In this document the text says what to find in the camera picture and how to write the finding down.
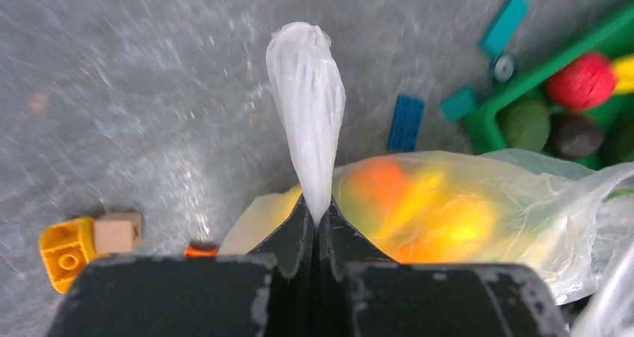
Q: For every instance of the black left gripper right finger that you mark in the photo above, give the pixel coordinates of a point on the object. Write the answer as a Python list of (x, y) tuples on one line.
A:
[(339, 245)]

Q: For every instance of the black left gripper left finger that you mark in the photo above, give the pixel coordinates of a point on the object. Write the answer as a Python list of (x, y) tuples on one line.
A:
[(290, 290)]

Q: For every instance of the clear plastic bag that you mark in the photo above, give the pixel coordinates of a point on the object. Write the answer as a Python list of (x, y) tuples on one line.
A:
[(571, 225)]

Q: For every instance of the orange fruit in bag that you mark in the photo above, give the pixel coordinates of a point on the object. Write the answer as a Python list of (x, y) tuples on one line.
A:
[(377, 184)]

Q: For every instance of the orange curved toy piece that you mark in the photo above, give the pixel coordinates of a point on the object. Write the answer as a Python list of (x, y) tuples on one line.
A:
[(201, 250)]

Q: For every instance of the blue toy brick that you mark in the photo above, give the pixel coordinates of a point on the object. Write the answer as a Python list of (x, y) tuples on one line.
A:
[(406, 123)]

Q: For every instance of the small teal toy block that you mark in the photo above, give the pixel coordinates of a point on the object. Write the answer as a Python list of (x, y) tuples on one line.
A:
[(460, 104)]

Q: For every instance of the tan wooden cube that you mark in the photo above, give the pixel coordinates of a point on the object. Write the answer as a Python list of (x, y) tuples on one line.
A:
[(118, 232)]

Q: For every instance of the green avocado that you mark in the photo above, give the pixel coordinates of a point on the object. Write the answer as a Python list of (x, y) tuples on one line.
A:
[(525, 124)]

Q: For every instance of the yellow square toy brick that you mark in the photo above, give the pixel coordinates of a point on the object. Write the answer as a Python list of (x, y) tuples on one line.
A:
[(66, 248)]

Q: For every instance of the dark brown fruit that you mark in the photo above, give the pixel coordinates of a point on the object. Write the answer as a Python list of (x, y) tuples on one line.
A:
[(574, 136)]

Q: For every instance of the teal long toy block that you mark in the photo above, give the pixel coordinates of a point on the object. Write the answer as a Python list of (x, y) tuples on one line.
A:
[(503, 26)]

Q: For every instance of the red strawberry fruit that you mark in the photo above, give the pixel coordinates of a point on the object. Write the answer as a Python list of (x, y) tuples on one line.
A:
[(583, 84)]

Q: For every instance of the yellow banana bunch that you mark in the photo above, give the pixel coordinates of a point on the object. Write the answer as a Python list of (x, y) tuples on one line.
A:
[(622, 68)]

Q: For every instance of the green plastic tray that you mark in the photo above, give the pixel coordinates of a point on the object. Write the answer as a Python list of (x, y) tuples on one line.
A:
[(612, 36)]

